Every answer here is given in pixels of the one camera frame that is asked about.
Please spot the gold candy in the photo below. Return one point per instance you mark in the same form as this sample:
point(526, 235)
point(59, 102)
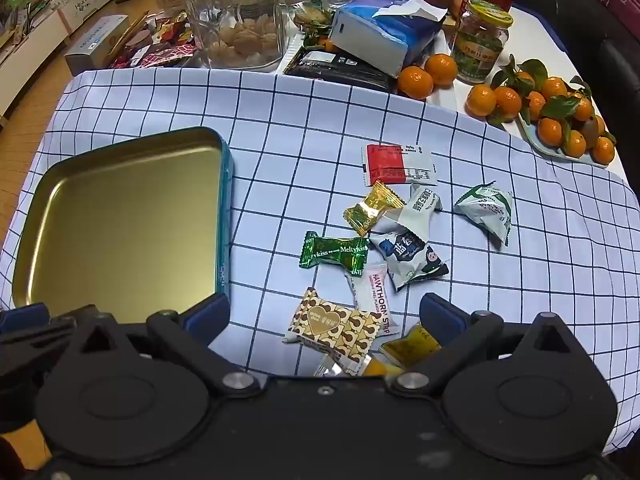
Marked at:
point(370, 210)

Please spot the loose mandarin orange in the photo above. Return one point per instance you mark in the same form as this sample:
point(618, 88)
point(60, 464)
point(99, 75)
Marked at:
point(415, 82)
point(442, 67)

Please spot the black chair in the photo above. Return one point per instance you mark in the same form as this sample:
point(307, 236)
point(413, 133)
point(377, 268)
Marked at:
point(615, 85)

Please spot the light blue plate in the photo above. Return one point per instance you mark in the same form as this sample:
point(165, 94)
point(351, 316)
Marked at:
point(545, 152)

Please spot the white grey snack packet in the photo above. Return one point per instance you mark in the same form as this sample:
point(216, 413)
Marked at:
point(417, 210)

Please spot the green candy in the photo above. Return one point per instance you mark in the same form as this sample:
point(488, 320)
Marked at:
point(332, 252)

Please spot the small mandarin with leaves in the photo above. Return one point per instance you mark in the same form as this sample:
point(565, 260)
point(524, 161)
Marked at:
point(320, 40)

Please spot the blue white milk candy packet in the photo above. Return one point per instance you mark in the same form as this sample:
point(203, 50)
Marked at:
point(405, 255)

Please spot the green white triangular packet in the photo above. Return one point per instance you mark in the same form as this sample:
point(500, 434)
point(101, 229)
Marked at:
point(487, 210)

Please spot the brown heart patterned packet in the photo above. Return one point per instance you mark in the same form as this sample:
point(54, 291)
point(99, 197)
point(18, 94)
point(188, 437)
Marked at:
point(325, 327)

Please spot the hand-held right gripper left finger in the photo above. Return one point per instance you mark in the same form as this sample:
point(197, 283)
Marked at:
point(207, 312)

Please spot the white low cabinet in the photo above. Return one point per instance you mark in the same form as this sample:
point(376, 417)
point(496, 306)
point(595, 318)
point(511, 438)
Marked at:
point(30, 55)

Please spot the pile of red snack packets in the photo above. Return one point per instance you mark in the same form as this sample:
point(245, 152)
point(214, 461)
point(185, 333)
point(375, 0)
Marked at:
point(165, 52)

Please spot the pile of leafy mandarins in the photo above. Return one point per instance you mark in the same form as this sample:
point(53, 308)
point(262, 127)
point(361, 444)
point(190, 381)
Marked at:
point(550, 130)

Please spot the blue tissue pack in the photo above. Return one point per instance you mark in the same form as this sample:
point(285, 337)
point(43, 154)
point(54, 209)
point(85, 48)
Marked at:
point(380, 35)

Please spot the glass jar yellow lid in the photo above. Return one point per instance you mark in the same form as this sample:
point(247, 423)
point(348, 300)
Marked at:
point(477, 50)

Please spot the pink white strip packet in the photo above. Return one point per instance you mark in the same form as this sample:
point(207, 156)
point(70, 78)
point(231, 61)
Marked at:
point(372, 295)

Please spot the teal metal tin gold inside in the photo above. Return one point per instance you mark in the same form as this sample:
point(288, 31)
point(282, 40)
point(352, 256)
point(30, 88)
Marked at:
point(125, 220)

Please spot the orange round fruit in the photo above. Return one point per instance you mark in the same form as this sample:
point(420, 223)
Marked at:
point(457, 0)

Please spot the white blue checked tablecloth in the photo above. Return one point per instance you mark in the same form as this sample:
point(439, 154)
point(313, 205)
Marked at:
point(300, 135)

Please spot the yellow green pea packet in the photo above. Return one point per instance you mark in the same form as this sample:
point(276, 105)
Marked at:
point(405, 347)

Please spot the red white sachet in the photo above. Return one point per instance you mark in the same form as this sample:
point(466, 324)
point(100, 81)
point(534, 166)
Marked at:
point(385, 162)

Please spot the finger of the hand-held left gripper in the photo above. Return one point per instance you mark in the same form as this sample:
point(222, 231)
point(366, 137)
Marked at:
point(22, 317)

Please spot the grey cardboard box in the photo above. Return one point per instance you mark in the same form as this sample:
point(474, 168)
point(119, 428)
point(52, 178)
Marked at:
point(95, 42)

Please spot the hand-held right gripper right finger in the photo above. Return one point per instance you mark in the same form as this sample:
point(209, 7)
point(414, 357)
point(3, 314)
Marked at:
point(440, 312)

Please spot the large clear glass jar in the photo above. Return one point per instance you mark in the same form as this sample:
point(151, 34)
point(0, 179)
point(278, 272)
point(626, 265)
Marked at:
point(235, 10)

